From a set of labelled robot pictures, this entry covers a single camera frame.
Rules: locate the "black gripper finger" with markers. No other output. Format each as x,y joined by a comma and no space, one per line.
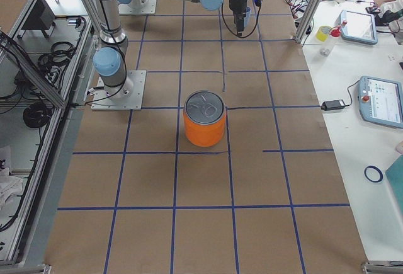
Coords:
240,24

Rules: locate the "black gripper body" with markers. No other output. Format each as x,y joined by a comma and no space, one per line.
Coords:
236,5

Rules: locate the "light blue plastic cup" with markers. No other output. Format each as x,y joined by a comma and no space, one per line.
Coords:
248,15

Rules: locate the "yellow tape roll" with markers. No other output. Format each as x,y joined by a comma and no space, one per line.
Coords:
322,33

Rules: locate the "clear bottle red cap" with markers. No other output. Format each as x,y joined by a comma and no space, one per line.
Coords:
329,43

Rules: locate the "orange can with silver lid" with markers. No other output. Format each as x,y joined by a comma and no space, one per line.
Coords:
204,118

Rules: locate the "teach pendant upper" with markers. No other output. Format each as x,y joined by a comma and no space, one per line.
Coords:
358,27

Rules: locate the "teach pendant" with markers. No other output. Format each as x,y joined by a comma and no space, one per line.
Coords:
358,27
380,101

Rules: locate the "small black power brick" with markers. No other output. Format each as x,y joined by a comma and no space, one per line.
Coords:
333,105

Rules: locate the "black controller device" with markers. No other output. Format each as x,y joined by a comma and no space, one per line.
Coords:
386,18

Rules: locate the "teach pendant lower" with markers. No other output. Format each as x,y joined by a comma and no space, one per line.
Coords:
380,101

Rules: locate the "white cloth rag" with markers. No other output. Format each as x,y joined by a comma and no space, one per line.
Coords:
10,185

